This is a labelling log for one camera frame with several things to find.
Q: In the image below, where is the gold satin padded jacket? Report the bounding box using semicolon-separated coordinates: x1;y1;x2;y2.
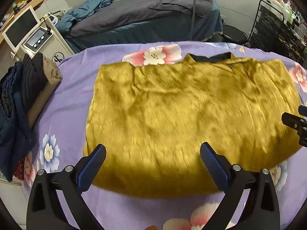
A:
84;55;301;198

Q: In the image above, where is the dark folded clothes pile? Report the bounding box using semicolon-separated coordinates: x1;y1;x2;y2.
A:
1;53;48;182

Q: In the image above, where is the green bottle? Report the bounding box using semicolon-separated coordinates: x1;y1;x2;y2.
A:
285;7;294;24

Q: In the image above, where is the black round stool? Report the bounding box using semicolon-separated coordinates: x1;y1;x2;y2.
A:
219;24;248;45

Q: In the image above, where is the brown folded garment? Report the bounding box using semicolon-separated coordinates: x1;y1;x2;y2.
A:
22;53;62;127

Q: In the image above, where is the massage bed teal cover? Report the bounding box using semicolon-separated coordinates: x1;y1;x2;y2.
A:
64;1;223;53

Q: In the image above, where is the grey metal pole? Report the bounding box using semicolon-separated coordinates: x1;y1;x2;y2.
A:
190;0;196;40

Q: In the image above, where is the grey blanket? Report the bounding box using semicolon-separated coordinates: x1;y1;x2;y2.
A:
69;0;213;37

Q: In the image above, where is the white control unit machine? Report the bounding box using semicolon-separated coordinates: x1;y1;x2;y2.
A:
11;16;74;65

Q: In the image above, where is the white monitor screen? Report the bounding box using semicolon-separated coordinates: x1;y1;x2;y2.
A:
2;6;40;53

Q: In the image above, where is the blue crumpled quilt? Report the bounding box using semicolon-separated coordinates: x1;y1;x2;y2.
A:
56;0;114;34

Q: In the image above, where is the black wire trolley rack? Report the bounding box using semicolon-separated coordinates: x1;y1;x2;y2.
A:
247;0;306;64

